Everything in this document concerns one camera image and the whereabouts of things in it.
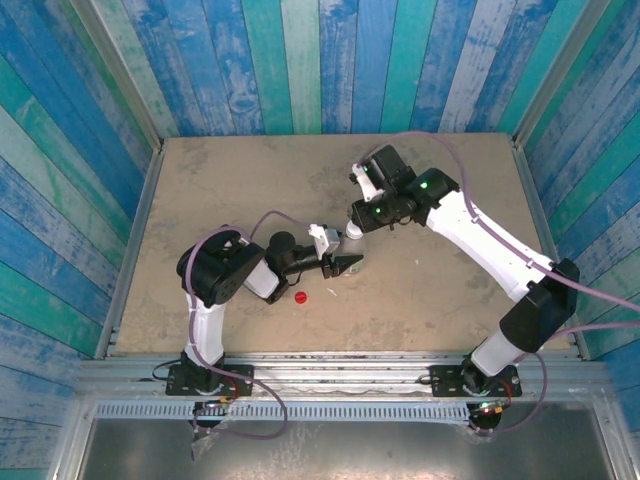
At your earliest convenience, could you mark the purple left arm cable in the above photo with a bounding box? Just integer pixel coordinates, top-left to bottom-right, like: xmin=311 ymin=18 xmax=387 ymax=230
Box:
xmin=177 ymin=209 xmax=321 ymax=441

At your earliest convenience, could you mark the small circuit board with LEDs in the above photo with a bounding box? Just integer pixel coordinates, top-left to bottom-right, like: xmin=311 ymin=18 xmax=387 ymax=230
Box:
xmin=469 ymin=398 xmax=507 ymax=436
xmin=194 ymin=397 xmax=237 ymax=417

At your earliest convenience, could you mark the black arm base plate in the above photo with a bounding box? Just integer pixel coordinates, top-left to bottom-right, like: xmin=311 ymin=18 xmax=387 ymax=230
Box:
xmin=166 ymin=363 xmax=255 ymax=399
xmin=430 ymin=364 xmax=523 ymax=399

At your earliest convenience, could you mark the shiny steel sheet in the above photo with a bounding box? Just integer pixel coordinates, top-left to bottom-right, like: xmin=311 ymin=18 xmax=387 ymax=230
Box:
xmin=74 ymin=417 xmax=619 ymax=480

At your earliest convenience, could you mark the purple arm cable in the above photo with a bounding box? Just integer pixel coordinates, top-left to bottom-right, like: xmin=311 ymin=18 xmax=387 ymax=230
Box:
xmin=177 ymin=209 xmax=321 ymax=441
xmin=357 ymin=130 xmax=640 ymax=437

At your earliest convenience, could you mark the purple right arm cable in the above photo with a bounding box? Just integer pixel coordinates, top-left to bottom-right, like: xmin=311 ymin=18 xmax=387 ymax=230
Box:
xmin=357 ymin=130 xmax=640 ymax=437

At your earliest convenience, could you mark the wide grooved aluminium rail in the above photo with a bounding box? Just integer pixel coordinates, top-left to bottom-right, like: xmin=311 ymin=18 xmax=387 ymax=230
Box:
xmin=74 ymin=351 xmax=612 ymax=401

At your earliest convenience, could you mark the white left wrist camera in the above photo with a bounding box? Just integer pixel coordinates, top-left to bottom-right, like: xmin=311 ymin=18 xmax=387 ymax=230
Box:
xmin=307 ymin=223 xmax=343 ymax=257

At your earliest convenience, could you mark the aluminium side rail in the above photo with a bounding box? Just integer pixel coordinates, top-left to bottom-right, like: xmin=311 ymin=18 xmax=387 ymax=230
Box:
xmin=94 ymin=142 xmax=166 ymax=360
xmin=511 ymin=134 xmax=592 ymax=361

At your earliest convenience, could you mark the grey slotted cable duct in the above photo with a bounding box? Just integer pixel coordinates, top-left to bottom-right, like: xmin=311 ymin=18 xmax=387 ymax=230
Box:
xmin=93 ymin=401 xmax=474 ymax=425

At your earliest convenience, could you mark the aluminium corner post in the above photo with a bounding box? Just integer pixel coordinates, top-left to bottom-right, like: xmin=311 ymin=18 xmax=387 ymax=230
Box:
xmin=513 ymin=0 xmax=622 ymax=147
xmin=69 ymin=0 xmax=164 ymax=151

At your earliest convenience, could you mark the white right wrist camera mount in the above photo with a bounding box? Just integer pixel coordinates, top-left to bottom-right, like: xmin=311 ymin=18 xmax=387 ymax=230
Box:
xmin=348 ymin=162 xmax=387 ymax=203

